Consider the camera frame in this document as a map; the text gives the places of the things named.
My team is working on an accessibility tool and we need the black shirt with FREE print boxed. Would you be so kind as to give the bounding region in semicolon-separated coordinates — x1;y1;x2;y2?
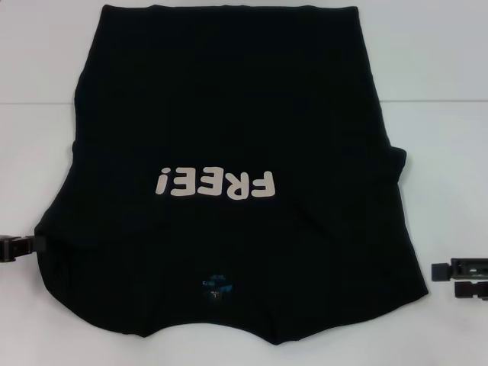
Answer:
33;2;430;337

